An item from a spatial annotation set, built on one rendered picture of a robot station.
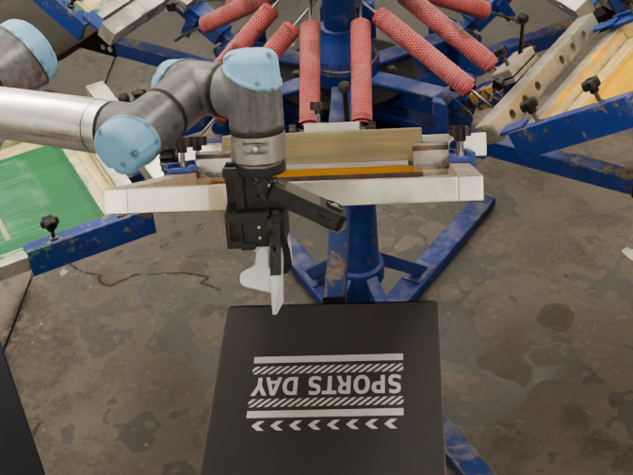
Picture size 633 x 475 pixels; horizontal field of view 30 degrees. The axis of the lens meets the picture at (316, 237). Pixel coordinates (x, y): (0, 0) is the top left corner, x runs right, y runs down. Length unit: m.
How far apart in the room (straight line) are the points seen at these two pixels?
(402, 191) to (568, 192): 2.67
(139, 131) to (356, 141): 0.90
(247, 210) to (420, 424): 0.75
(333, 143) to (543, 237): 1.93
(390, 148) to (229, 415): 0.62
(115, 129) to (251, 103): 0.18
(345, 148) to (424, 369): 0.47
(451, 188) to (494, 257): 2.34
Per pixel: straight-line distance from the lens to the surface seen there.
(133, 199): 1.84
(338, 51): 3.08
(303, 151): 2.38
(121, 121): 1.54
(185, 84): 1.61
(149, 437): 3.61
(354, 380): 2.32
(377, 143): 2.37
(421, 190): 1.78
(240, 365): 2.38
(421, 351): 2.37
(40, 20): 3.84
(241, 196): 1.63
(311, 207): 1.62
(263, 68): 1.56
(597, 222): 4.29
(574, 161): 2.95
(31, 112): 1.68
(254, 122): 1.57
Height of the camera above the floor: 2.58
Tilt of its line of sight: 37 degrees down
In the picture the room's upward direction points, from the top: 6 degrees counter-clockwise
